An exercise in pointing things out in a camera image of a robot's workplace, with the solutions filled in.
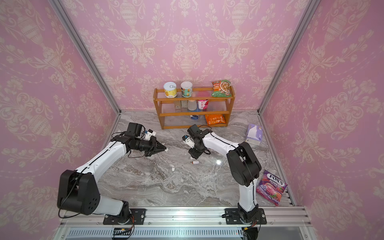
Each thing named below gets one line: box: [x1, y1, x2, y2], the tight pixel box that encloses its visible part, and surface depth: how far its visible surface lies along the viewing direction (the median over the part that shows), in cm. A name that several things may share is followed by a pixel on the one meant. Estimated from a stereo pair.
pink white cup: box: [198, 99, 209, 110], surface depth 99 cm
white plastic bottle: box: [187, 100, 197, 111], surface depth 102 cm
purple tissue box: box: [245, 123, 263, 146], surface depth 102 cm
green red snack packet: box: [211, 80, 232, 98], surface depth 90 cm
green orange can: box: [180, 81, 193, 98], surface depth 89 cm
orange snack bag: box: [205, 114, 226, 126], surface depth 112 cm
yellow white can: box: [163, 82, 178, 98], surface depth 88 cm
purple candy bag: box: [256, 169, 288, 206], surface depth 81 cm
